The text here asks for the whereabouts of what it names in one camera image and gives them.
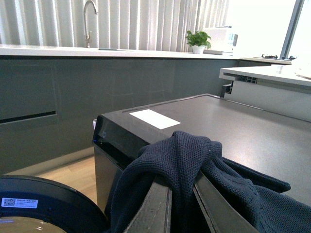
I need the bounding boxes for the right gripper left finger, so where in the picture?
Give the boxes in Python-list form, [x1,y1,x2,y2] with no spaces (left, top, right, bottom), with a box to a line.
[124,181,172,233]

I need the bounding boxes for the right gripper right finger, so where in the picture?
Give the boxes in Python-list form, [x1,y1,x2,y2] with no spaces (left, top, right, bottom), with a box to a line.
[193,171,257,233]

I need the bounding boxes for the green potted plant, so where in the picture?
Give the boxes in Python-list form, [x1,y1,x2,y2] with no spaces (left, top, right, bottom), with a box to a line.
[186,30,211,54]

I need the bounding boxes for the dark navy knit garment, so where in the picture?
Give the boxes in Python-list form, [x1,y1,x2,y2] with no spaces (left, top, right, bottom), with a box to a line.
[109,131,311,233]

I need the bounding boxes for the grey front-load washing machine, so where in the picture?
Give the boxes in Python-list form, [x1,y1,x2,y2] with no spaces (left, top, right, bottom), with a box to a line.
[93,94,311,210]

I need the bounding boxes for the white countertop appliance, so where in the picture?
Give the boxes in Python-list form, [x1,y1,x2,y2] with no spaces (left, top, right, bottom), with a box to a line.
[202,26,239,55]

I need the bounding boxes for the dark grey kitchen counter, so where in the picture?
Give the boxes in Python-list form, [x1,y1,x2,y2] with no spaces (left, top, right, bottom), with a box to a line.
[0,45,264,174]

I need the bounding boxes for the washing machine door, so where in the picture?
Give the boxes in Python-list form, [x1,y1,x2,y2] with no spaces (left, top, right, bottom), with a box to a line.
[0,175,109,233]

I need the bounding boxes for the white QR code sticker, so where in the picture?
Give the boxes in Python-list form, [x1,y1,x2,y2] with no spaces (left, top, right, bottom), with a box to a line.
[1,198,38,209]

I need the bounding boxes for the gas stove burners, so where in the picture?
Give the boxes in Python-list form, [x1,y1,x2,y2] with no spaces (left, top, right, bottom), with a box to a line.
[261,54,297,61]

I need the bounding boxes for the white island counter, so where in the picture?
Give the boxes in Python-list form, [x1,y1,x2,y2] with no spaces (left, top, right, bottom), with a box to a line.
[219,65,311,121]

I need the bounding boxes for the chrome kitchen faucet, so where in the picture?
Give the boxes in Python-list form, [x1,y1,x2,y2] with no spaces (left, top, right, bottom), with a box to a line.
[83,0,99,48]

